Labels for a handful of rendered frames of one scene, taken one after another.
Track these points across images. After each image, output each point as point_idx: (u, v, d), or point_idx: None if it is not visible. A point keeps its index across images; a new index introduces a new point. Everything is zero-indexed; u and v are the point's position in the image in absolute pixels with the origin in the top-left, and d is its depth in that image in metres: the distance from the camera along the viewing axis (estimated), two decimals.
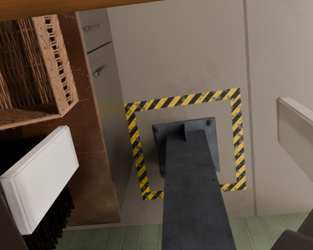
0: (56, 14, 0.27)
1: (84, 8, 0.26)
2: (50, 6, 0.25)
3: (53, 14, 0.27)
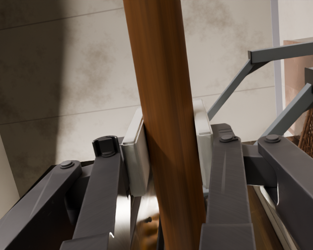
0: (153, 10, 0.15)
1: None
2: (127, 13, 0.15)
3: (147, 14, 0.15)
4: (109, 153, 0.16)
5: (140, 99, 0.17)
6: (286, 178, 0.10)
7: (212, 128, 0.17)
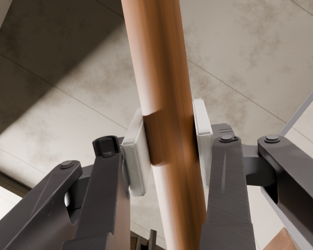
0: (152, 11, 0.15)
1: None
2: (126, 14, 0.15)
3: (146, 15, 0.15)
4: (109, 153, 0.16)
5: (140, 100, 0.17)
6: (286, 178, 0.10)
7: (212, 128, 0.17)
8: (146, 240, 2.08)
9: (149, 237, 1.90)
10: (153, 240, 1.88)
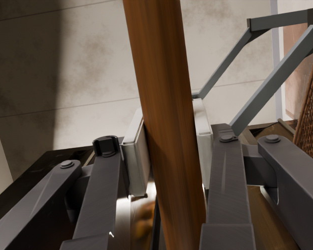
0: (153, 10, 0.15)
1: None
2: (127, 13, 0.15)
3: (147, 14, 0.15)
4: (109, 153, 0.16)
5: (140, 99, 0.17)
6: (286, 178, 0.10)
7: (212, 128, 0.17)
8: None
9: None
10: None
